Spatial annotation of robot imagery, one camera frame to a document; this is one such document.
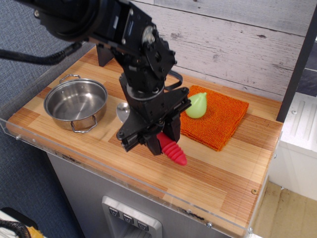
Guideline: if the grey cabinet with button panel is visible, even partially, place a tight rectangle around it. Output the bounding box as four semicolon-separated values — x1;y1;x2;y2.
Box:
48;154;226;238

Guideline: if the green toy pear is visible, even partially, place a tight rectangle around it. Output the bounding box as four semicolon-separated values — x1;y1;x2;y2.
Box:
185;92;207;119

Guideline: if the clear acrylic table guard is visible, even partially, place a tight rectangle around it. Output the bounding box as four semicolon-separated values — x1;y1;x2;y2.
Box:
2;49;282;238

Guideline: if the orange knitted cloth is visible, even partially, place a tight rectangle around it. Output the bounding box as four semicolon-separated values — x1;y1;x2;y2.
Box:
180;85;249;151

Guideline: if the white appliance at right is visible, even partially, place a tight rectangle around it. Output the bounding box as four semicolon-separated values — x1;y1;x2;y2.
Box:
269;93;317;200

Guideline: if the yellow object bottom left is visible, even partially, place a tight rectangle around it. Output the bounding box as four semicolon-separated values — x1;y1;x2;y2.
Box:
27;227;45;238

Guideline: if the black braided cable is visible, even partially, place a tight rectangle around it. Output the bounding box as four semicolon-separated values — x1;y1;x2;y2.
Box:
0;42;82;66

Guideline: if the dark vertical post left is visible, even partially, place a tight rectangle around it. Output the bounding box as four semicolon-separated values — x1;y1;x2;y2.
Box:
96;44;114;67

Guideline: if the dark vertical post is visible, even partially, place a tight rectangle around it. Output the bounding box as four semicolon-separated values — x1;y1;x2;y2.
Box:
96;44;114;67
275;0;317;123

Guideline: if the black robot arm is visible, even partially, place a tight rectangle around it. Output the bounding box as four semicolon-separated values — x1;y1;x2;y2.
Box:
23;0;190;155

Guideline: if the dark vertical post right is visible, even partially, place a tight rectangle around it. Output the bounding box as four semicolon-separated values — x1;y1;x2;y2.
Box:
275;0;317;123

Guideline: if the spoon with red handle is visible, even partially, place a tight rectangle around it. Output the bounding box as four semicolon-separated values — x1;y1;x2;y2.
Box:
116;102;187;166

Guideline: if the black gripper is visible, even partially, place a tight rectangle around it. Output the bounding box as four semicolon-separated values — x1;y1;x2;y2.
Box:
116;86;191;156

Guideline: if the small steel pot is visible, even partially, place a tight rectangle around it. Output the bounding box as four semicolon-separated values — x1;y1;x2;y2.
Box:
44;74;108;133

